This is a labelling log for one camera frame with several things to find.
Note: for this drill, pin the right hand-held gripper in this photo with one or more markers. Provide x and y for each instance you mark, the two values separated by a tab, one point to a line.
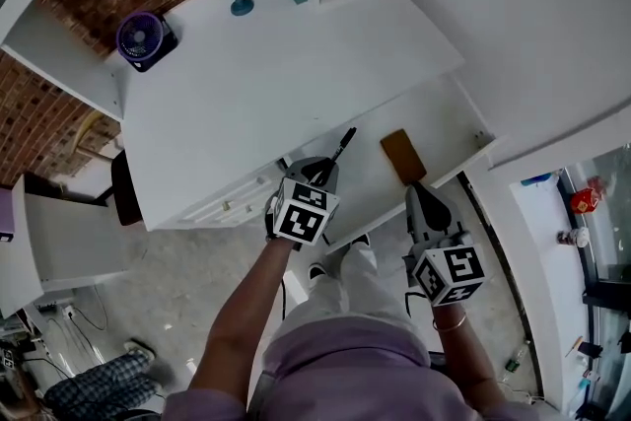
451	276

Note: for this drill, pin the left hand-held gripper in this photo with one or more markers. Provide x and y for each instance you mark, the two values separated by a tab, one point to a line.
301	222

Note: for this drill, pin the black pen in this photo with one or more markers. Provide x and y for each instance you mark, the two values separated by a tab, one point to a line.
345	143

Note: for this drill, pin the large white drawer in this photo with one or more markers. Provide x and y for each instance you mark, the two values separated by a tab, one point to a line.
434	128

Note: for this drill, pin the person's left forearm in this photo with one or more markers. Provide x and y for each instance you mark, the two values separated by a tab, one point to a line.
241	310

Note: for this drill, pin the person's right forearm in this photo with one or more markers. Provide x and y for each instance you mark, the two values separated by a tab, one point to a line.
461	355

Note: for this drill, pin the white desk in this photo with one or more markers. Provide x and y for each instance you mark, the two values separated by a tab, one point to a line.
276	79

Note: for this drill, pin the purple desk fan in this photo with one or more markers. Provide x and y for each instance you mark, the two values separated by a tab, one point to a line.
140	39

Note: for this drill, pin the brown leather case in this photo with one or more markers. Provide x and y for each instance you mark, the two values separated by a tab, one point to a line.
403	157

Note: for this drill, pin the person's light trousers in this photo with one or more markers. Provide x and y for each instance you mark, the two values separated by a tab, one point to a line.
355	296

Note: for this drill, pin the blue bottle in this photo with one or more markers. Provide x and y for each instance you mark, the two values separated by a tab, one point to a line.
536	179

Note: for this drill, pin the small jar white lid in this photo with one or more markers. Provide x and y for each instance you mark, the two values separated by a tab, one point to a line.
573	237

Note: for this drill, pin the red packet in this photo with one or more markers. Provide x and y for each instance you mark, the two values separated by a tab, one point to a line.
585	200

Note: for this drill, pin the green bottle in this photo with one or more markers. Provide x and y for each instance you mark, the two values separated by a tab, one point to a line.
515	362

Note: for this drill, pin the person's purple shirt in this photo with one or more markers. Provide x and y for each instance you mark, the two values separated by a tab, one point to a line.
345	379

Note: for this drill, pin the wooden chair dark seat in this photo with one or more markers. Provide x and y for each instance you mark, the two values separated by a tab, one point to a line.
125	192

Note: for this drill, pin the white side table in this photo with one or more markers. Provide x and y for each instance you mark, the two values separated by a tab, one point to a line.
69	236

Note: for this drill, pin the white hutch shelf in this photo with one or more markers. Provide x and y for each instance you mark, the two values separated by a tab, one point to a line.
59	64

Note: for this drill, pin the purple box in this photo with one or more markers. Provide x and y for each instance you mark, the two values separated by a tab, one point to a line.
5	217

